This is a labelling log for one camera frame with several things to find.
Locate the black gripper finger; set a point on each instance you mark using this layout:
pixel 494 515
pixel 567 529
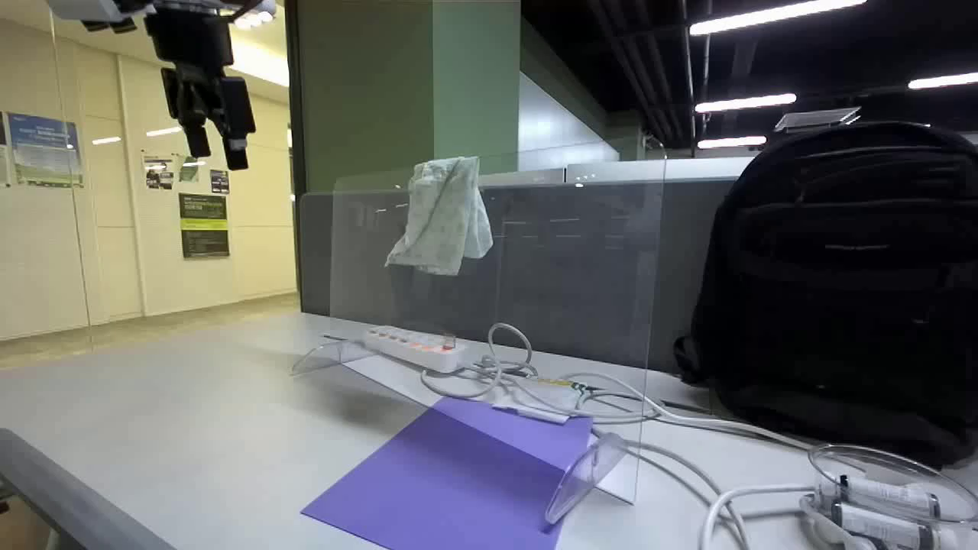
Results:
pixel 186 109
pixel 236 118

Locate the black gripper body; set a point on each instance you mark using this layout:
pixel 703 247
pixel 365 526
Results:
pixel 190 41

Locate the pale patterned towel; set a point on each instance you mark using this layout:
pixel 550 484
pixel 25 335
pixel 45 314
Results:
pixel 444 219

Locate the green pillar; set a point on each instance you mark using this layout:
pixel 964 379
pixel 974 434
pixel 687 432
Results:
pixel 397 80

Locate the clear acrylic stand foot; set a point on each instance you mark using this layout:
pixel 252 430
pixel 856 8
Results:
pixel 324 354
pixel 583 478

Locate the white power strip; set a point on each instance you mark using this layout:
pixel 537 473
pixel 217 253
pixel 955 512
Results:
pixel 417 350

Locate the transparent acrylic panel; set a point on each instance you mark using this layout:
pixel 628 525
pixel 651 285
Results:
pixel 570 285

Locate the grey desk partition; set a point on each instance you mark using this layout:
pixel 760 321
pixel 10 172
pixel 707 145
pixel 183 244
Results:
pixel 583 264

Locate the purple paper sheet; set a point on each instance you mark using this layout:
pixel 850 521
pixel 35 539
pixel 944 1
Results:
pixel 459 478

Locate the long ceiling tube light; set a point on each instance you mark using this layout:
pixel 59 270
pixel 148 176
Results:
pixel 748 103
pixel 773 17
pixel 731 141
pixel 944 80

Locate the black backpack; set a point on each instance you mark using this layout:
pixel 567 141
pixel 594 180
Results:
pixel 846 285

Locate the white power adapter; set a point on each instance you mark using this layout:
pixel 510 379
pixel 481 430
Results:
pixel 886 529
pixel 896 498

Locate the small wall photo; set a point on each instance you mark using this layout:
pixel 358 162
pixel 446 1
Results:
pixel 190 172
pixel 217 181
pixel 161 172

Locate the dark green wall sign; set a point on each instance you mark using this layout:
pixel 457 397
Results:
pixel 204 210
pixel 205 247

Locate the blue wall poster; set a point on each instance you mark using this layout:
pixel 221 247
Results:
pixel 45 150

